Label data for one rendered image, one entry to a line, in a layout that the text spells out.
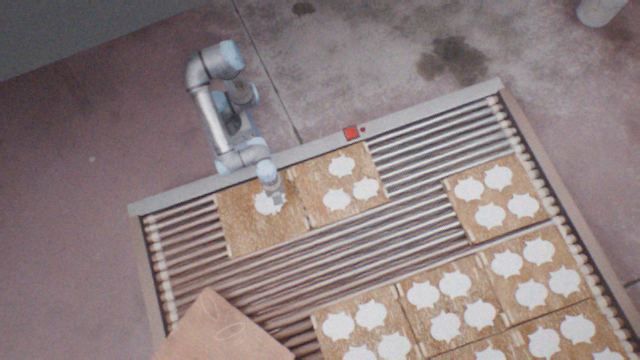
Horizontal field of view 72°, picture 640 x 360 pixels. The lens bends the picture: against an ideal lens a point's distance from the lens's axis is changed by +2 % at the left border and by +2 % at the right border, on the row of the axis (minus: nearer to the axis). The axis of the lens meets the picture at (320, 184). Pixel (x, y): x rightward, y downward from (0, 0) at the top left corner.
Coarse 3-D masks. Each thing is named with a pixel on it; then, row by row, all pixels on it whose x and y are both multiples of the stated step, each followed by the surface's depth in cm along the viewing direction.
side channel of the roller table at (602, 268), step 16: (512, 96) 229; (512, 112) 226; (528, 128) 223; (528, 144) 221; (528, 160) 225; (544, 160) 217; (544, 176) 216; (560, 192) 212; (560, 208) 213; (576, 208) 209; (576, 224) 207; (592, 240) 205; (592, 256) 202; (608, 272) 200; (608, 288) 199; (624, 304) 196; (624, 320) 196
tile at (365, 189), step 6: (366, 180) 219; (372, 180) 218; (360, 186) 218; (366, 186) 218; (372, 186) 217; (378, 186) 217; (354, 192) 217; (360, 192) 217; (366, 192) 217; (372, 192) 216; (360, 198) 216; (366, 198) 216
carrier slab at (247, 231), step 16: (224, 192) 221; (240, 192) 221; (256, 192) 220; (288, 192) 220; (224, 208) 218; (240, 208) 218; (288, 208) 217; (224, 224) 216; (240, 224) 216; (256, 224) 215; (272, 224) 215; (288, 224) 214; (304, 224) 214; (240, 240) 213; (256, 240) 213; (272, 240) 212; (240, 256) 211
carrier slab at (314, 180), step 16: (320, 160) 224; (368, 160) 223; (304, 176) 222; (320, 176) 221; (336, 176) 221; (352, 176) 221; (368, 176) 220; (304, 192) 219; (320, 192) 219; (352, 192) 218; (320, 208) 216; (352, 208) 216; (368, 208) 215; (320, 224) 214
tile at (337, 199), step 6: (330, 192) 217; (336, 192) 217; (342, 192) 217; (324, 198) 217; (330, 198) 216; (336, 198) 216; (342, 198) 216; (348, 198) 216; (330, 204) 215; (336, 204) 215; (342, 204) 215
